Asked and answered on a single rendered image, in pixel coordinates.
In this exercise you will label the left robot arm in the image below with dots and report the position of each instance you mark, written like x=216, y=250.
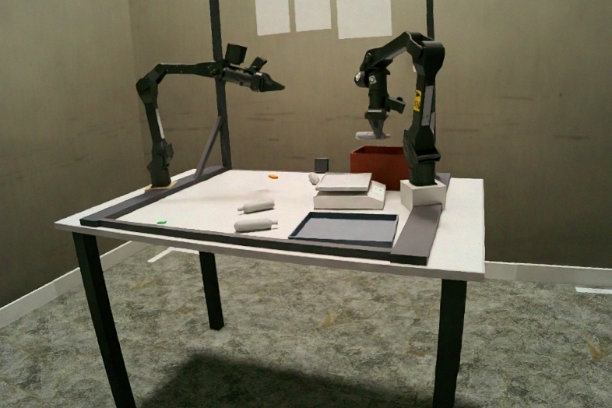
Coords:
x=428, y=56

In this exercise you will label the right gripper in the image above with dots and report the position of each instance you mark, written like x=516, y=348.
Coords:
x=264, y=82

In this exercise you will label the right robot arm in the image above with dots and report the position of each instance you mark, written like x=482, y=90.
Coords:
x=147, y=88

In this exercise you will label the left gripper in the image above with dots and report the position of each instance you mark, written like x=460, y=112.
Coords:
x=375, y=114

